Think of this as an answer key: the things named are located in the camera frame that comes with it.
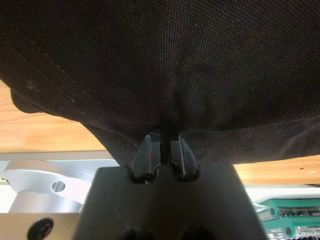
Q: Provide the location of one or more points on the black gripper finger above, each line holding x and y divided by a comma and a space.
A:
183, 162
147, 157

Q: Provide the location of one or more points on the black Unitree polo shirt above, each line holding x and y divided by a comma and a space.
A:
175, 62

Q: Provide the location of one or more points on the grey arm base disc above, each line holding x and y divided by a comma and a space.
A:
37, 172

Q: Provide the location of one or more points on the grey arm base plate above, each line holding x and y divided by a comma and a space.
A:
75, 156

